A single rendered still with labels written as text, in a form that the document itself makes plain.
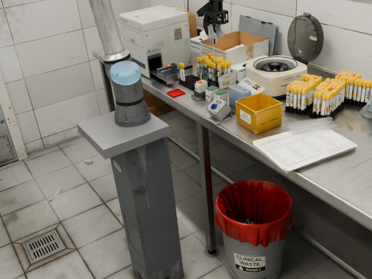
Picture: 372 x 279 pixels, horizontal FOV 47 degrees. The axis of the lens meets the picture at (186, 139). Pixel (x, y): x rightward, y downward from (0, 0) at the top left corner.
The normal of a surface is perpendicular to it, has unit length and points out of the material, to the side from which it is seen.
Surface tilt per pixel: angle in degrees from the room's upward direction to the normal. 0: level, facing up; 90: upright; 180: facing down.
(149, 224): 90
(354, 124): 0
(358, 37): 90
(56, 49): 90
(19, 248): 0
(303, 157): 0
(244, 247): 94
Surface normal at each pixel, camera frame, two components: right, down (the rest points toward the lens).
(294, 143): -0.07, -0.86
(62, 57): 0.54, 0.38
